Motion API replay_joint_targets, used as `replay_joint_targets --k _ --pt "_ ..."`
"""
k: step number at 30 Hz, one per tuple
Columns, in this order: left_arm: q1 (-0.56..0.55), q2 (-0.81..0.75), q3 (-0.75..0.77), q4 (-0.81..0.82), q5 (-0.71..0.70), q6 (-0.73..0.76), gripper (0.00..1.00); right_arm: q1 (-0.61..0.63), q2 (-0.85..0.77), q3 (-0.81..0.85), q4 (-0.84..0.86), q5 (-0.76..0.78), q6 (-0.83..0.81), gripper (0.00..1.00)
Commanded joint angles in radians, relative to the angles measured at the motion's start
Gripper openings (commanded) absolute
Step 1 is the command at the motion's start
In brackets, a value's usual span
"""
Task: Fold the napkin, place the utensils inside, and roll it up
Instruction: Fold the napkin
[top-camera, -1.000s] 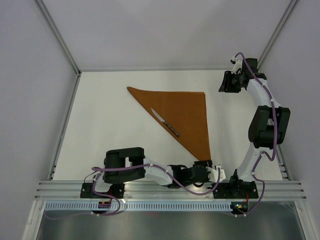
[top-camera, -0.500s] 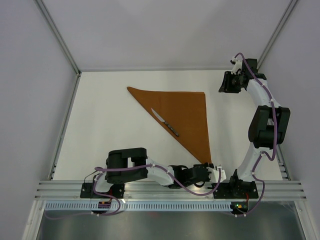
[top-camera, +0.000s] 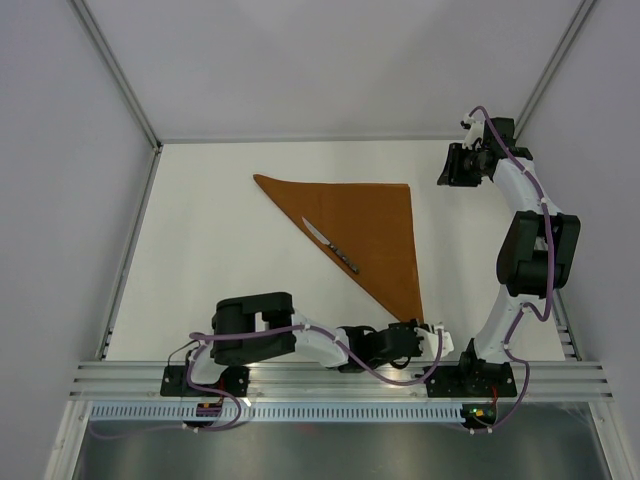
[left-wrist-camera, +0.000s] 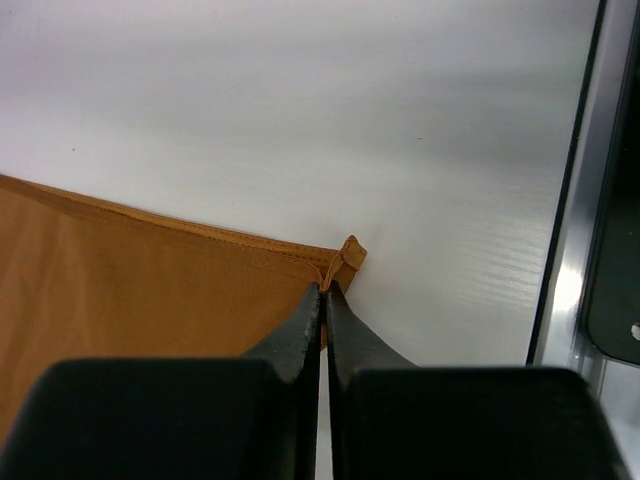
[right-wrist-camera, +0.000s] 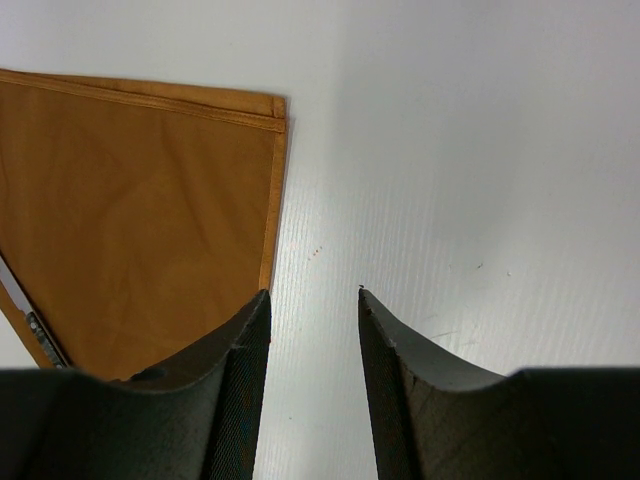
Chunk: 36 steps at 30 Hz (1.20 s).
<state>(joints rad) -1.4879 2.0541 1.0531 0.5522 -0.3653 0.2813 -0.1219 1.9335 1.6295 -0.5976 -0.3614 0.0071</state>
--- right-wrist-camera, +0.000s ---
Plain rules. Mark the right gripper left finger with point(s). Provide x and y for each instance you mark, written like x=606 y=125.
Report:
x=194 y=415

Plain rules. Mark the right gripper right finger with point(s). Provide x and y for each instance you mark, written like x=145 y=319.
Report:
x=435 y=415

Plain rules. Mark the brown cloth napkin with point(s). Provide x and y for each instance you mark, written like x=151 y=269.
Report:
x=137 y=216

